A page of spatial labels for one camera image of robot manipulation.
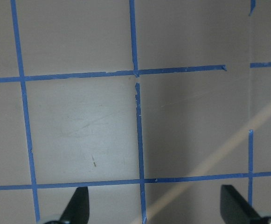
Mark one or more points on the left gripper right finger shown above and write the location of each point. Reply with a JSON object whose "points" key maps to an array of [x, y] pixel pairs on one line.
{"points": [[234, 209]]}

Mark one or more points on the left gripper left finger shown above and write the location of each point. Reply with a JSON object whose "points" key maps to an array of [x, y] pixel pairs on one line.
{"points": [[78, 208]]}

